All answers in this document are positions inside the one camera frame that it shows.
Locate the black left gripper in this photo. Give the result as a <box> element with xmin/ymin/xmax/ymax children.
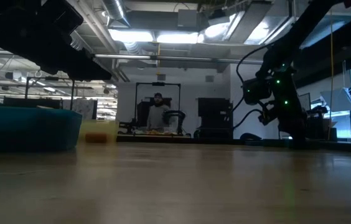
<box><xmin>0</xmin><ymin>0</ymin><xmax>113</xmax><ymax>82</ymax></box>

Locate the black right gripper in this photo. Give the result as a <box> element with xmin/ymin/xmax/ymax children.
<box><xmin>255</xmin><ymin>46</ymin><xmax>308</xmax><ymax>147</ymax></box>

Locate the small red wooden block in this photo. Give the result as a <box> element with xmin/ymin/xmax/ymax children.
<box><xmin>84</xmin><ymin>133</ymin><xmax>108</xmax><ymax>144</ymax></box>

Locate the black workstation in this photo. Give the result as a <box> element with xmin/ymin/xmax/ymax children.
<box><xmin>305</xmin><ymin>105</ymin><xmax>339</xmax><ymax>141</ymax></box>

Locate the whiteboard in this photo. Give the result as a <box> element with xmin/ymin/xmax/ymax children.
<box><xmin>297</xmin><ymin>92</ymin><xmax>312</xmax><ymax>112</ymax></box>

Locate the white patterned board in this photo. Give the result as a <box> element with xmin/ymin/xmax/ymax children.
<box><xmin>62</xmin><ymin>98</ymin><xmax>98</xmax><ymax>121</ymax></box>

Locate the white hanging sheet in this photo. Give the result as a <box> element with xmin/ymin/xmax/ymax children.
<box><xmin>319</xmin><ymin>86</ymin><xmax>351</xmax><ymax>113</ymax></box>

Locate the black equipment case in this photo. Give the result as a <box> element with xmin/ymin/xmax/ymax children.
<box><xmin>2</xmin><ymin>96</ymin><xmax>65</xmax><ymax>110</ymax></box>

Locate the long ceiling pipe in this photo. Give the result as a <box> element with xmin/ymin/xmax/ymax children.
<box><xmin>0</xmin><ymin>48</ymin><xmax>265</xmax><ymax>65</ymax></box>

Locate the yellow translucent plastic bin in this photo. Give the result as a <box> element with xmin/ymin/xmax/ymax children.
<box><xmin>78</xmin><ymin>119</ymin><xmax>120</xmax><ymax>145</ymax></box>

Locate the ceiling light panel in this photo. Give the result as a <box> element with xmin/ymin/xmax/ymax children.
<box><xmin>108</xmin><ymin>28</ymin><xmax>155</xmax><ymax>44</ymax></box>
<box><xmin>156</xmin><ymin>30</ymin><xmax>200</xmax><ymax>45</ymax></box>

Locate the teal plastic bin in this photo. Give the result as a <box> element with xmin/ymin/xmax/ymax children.
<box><xmin>0</xmin><ymin>105</ymin><xmax>83</xmax><ymax>152</ymax></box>

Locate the black cabinet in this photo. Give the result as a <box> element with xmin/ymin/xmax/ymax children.
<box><xmin>197</xmin><ymin>96</ymin><xmax>235</xmax><ymax>139</ymax></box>

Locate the person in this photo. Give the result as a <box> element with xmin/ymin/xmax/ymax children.
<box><xmin>146</xmin><ymin>91</ymin><xmax>172</xmax><ymax>132</ymax></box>

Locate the grey ceiling unit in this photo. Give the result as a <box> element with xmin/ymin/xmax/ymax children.
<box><xmin>177</xmin><ymin>8</ymin><xmax>210</xmax><ymax>30</ymax></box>

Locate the black rig frame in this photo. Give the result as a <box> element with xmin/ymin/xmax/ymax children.
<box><xmin>134</xmin><ymin>82</ymin><xmax>182</xmax><ymax>135</ymax></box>
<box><xmin>24</xmin><ymin>75</ymin><xmax>77</xmax><ymax>110</ymax></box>

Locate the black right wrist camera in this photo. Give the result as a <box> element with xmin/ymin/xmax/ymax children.
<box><xmin>242</xmin><ymin>77</ymin><xmax>272</xmax><ymax>106</ymax></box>

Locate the silver ceiling duct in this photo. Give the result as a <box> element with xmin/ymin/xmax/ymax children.
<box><xmin>100</xmin><ymin>0</ymin><xmax>132</xmax><ymax>28</ymax></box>

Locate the yellow hanging cable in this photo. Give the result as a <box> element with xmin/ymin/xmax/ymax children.
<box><xmin>327</xmin><ymin>0</ymin><xmax>335</xmax><ymax>141</ymax></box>

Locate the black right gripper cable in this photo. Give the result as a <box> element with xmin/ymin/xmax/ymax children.
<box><xmin>232</xmin><ymin>43</ymin><xmax>274</xmax><ymax>130</ymax></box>

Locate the black table frame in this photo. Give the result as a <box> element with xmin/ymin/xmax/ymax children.
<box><xmin>115</xmin><ymin>133</ymin><xmax>351</xmax><ymax>153</ymax></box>

